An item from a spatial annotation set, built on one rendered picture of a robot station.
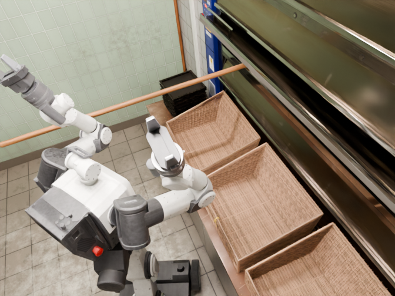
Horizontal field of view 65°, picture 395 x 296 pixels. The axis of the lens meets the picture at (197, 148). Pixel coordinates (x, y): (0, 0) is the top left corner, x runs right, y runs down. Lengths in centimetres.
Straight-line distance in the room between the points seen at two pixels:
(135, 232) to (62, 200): 28
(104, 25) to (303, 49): 187
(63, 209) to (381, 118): 109
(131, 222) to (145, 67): 226
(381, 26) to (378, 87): 20
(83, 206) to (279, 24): 112
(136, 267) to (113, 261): 36
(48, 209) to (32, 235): 184
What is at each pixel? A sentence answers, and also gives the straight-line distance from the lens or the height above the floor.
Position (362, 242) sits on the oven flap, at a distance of 154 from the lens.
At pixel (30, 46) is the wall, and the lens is 291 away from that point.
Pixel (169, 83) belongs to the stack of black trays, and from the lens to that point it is 250.
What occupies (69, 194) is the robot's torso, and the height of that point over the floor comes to 140.
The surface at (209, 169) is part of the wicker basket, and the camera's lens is 194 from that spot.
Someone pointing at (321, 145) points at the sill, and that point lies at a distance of 151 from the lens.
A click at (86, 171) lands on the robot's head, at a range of 105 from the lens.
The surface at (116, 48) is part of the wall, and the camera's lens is 297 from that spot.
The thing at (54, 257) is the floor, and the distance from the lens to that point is 279.
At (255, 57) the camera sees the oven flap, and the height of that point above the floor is 140.
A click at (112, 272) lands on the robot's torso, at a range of 139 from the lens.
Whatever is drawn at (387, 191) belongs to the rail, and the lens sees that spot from 109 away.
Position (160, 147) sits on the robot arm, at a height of 169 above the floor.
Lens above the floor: 224
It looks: 47 degrees down
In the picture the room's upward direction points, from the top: 8 degrees counter-clockwise
